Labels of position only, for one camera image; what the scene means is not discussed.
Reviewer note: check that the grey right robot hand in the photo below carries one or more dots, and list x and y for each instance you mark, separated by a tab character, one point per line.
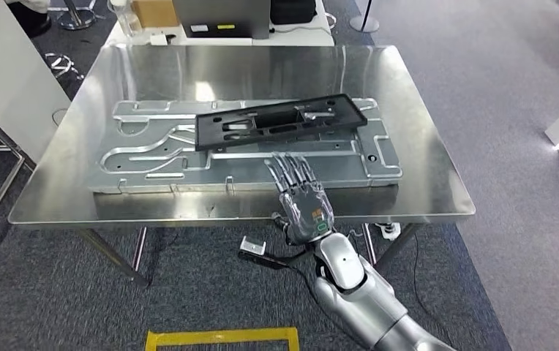
306	213

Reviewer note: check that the black plastic plate frame part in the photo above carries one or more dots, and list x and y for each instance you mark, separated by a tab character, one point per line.
211	131

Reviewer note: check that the stainless steel workbench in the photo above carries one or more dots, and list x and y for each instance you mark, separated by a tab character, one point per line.
260	72

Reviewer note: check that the grey metal fixture plate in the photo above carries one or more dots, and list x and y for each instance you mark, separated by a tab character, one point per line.
260	169

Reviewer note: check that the yellow floor tape square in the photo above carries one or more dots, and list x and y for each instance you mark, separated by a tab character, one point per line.
221	335

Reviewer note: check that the white desk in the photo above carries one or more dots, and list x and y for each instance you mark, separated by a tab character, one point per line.
299	36

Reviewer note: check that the round stand base with pole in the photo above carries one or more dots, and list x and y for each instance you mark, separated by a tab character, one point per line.
364	24

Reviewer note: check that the black equipment box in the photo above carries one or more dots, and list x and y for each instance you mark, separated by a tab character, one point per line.
291	10

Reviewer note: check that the grey equipment box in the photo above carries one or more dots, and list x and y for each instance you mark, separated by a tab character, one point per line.
221	14

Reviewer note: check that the white power adapter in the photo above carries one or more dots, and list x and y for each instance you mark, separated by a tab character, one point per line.
159	39

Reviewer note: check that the brown cardboard box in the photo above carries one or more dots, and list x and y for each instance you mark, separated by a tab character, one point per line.
156	12

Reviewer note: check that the clear plastic bottle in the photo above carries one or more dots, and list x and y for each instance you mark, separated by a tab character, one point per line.
125	19

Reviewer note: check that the chrome chair base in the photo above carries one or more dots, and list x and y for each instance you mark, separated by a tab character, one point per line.
61	63

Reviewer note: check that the chrome stool base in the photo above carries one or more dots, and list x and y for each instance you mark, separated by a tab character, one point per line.
78	20

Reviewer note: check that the person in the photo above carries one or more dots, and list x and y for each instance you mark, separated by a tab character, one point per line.
30	22

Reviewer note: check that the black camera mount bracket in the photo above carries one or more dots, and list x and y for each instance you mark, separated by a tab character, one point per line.
270	261

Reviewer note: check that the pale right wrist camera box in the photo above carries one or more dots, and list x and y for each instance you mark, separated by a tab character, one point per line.
253	246

